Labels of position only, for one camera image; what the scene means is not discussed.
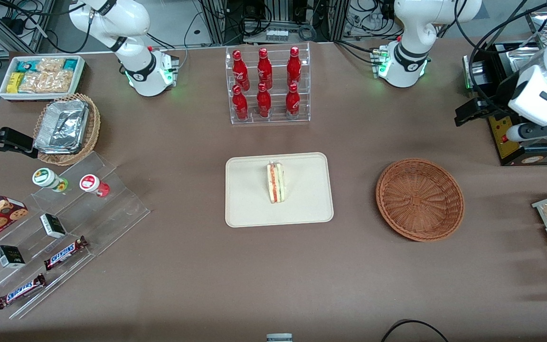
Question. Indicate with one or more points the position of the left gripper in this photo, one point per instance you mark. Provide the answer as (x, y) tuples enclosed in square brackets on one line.
[(500, 100)]

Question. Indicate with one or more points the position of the triangular sandwich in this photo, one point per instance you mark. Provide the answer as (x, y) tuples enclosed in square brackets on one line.
[(276, 183)]

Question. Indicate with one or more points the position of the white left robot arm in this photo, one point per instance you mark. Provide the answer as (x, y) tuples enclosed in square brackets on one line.
[(411, 28)]

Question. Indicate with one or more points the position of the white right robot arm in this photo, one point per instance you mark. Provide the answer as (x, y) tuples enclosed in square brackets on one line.
[(126, 23)]

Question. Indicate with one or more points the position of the aluminium foil tray stack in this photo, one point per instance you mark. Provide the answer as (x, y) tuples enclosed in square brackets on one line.
[(62, 126)]

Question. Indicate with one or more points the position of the tan oval wicker basket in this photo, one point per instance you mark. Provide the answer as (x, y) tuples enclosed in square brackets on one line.
[(92, 128)]

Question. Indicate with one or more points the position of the brown round wicker basket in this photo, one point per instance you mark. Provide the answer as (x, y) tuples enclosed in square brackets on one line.
[(420, 199)]

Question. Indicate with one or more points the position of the cream rectangular tray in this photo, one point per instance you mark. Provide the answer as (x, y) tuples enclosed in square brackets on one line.
[(254, 209)]

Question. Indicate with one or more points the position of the green lid snack cup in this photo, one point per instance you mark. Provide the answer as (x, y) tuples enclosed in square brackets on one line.
[(44, 177)]

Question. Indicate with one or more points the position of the white rectangular snack bin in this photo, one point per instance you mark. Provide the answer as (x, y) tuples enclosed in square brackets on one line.
[(41, 96)]

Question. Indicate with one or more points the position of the yellow snack packet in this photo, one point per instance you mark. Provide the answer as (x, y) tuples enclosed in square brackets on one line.
[(14, 82)]

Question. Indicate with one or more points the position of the clear bag of crackers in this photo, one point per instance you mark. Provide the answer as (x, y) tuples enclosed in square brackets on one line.
[(50, 64), (59, 81), (31, 82)]

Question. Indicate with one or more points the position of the stainless steel pan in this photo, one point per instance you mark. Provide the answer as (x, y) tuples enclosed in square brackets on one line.
[(520, 59)]

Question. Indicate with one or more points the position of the black food warmer case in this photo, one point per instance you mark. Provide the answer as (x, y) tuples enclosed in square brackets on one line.
[(539, 154)]

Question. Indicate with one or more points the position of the teal snack packet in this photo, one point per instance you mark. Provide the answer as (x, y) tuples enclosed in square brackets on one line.
[(70, 64), (26, 65)]

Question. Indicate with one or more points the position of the red lid snack cup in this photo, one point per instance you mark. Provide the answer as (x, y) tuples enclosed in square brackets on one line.
[(90, 183)]

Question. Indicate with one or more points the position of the small black box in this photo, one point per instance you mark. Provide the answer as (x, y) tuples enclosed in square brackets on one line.
[(53, 226), (10, 256)]

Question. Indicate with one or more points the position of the snickers chocolate bar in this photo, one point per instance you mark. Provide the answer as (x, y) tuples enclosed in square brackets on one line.
[(64, 253), (21, 291)]

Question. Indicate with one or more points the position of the clear acrylic stepped shelf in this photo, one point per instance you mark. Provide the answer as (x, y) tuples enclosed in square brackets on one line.
[(121, 209)]

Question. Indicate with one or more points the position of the red cola bottle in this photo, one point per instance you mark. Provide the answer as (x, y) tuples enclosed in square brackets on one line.
[(240, 71), (264, 103), (293, 103), (264, 70), (294, 69), (240, 105)]

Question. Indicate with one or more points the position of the clear acrylic bottle rack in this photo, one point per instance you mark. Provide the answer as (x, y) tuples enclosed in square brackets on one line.
[(277, 102)]

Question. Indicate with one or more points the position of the white power strip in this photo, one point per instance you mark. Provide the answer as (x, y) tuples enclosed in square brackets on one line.
[(276, 34)]

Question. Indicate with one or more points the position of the small grey device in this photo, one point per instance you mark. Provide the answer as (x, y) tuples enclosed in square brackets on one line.
[(279, 337)]

